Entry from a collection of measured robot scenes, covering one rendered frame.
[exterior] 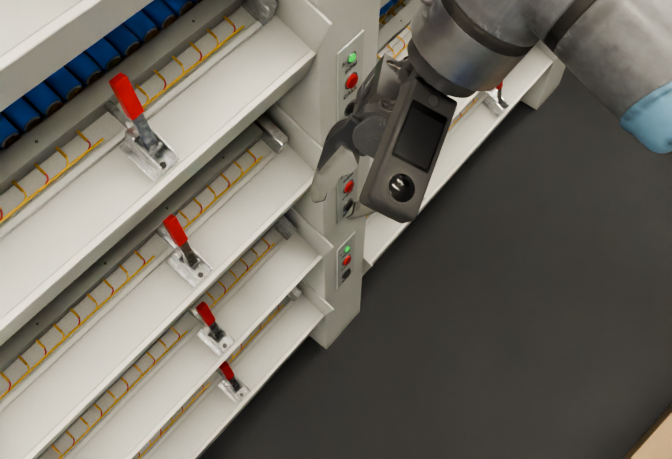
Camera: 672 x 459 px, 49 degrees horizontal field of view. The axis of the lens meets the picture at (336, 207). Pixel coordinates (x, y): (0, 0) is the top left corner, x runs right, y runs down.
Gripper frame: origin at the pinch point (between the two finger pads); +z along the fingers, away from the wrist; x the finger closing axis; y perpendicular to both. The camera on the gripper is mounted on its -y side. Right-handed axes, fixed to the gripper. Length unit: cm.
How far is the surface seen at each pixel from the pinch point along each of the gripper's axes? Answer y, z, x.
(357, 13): 10.0, -14.3, 7.1
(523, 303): 34, 35, -52
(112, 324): -12.6, 15.7, 14.5
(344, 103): 10.4, -3.9, 3.0
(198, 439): -5, 50, -5
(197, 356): -3.8, 30.5, 2.7
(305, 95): 7.6, -4.7, 7.4
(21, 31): -18.2, -19.9, 27.4
